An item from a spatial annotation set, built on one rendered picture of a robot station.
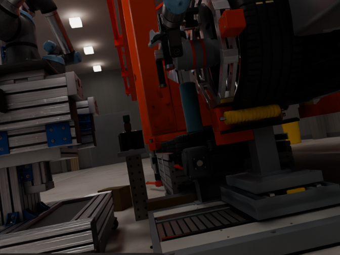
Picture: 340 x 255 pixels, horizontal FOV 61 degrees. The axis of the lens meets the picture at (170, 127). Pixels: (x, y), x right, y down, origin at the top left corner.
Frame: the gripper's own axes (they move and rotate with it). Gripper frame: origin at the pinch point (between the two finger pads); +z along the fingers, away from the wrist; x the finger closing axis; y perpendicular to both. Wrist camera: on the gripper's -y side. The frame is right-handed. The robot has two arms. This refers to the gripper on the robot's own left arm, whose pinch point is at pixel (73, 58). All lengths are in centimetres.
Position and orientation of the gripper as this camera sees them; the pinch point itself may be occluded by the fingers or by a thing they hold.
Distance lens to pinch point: 241.8
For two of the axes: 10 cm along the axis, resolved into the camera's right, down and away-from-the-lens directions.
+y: 0.4, 10.0, -0.7
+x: 9.9, -0.5, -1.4
